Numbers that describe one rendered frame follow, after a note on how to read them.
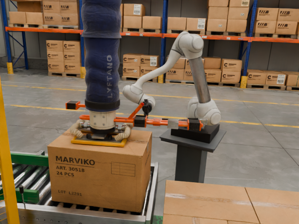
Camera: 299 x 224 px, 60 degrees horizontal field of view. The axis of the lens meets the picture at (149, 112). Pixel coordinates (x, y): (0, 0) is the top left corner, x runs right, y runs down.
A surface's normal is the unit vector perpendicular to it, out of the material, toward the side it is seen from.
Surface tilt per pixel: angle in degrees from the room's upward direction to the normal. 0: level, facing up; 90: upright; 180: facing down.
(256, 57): 90
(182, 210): 0
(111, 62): 83
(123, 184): 90
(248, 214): 0
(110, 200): 90
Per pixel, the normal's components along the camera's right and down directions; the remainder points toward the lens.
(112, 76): 0.66, -0.10
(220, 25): -0.10, 0.32
